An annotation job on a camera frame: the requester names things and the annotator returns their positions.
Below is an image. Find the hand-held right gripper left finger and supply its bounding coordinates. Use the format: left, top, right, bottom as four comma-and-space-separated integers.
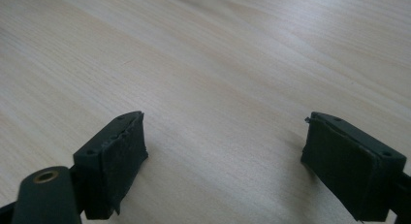
73, 111, 149, 220

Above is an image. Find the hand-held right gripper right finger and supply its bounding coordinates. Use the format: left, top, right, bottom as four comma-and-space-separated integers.
300, 111, 408, 222

